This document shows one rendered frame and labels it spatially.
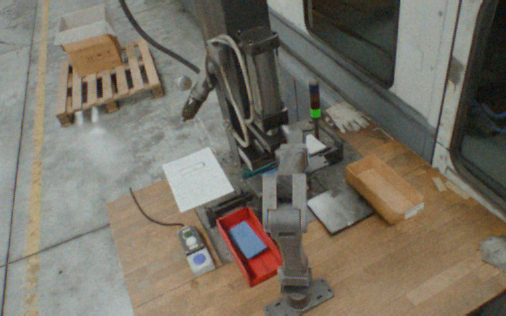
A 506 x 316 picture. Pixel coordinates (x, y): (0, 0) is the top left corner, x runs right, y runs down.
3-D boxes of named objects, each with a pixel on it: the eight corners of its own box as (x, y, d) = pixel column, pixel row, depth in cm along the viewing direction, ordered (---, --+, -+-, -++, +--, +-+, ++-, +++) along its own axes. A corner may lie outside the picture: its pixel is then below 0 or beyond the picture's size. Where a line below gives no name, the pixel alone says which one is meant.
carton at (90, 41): (74, 56, 460) (55, 14, 428) (125, 42, 468) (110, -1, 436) (72, 82, 410) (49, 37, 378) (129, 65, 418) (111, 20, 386)
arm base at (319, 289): (257, 294, 108) (269, 316, 102) (321, 261, 112) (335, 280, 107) (261, 309, 113) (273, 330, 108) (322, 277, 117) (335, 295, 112)
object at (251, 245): (250, 263, 124) (249, 257, 122) (226, 232, 135) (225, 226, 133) (269, 251, 126) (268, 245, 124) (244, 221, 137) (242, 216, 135)
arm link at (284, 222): (285, 267, 111) (270, 197, 88) (309, 268, 110) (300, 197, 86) (284, 288, 107) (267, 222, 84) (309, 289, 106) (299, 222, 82)
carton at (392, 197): (391, 228, 127) (393, 212, 122) (345, 181, 146) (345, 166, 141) (422, 211, 130) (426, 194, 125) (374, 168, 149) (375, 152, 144)
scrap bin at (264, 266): (250, 288, 118) (247, 277, 114) (219, 231, 136) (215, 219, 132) (286, 270, 121) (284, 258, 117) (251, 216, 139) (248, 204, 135)
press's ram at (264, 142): (255, 179, 127) (238, 101, 108) (224, 137, 146) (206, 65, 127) (304, 157, 131) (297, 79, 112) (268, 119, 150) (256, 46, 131)
